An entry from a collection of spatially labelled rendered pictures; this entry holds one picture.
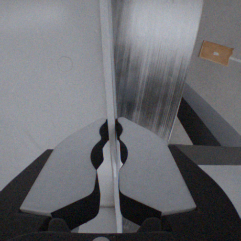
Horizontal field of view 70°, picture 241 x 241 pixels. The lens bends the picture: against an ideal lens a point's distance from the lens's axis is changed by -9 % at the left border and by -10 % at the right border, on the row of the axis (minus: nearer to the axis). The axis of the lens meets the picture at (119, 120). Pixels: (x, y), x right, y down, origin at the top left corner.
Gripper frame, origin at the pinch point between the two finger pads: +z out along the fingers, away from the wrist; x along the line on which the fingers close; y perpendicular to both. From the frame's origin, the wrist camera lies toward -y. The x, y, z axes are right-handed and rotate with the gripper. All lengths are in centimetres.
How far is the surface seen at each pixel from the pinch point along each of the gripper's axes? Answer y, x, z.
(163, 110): 0.9, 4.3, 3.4
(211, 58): 9, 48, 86
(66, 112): 0.5, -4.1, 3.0
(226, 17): -12, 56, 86
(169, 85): -1.4, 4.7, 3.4
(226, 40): 0, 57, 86
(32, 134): 2.6, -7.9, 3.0
